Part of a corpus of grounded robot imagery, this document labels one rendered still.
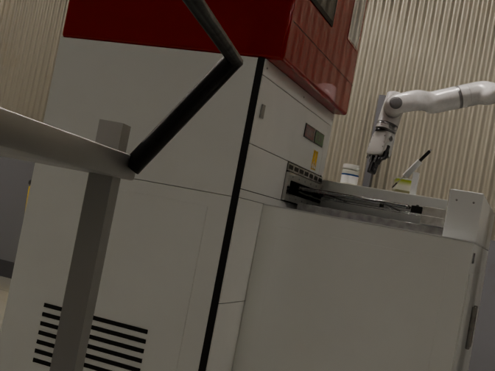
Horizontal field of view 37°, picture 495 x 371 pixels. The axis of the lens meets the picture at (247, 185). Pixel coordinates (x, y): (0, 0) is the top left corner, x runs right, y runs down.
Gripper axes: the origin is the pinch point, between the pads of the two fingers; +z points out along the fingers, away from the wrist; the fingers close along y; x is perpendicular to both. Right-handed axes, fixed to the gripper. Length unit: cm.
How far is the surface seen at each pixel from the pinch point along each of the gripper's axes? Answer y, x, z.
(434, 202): -27.5, -9.9, 8.2
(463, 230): -74, 20, 25
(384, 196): -13.6, 1.0, 11.1
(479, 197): -76, 21, 15
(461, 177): 82, -127, -44
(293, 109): -25, 58, 2
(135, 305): -25, 85, 77
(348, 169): 14.5, 0.3, 1.1
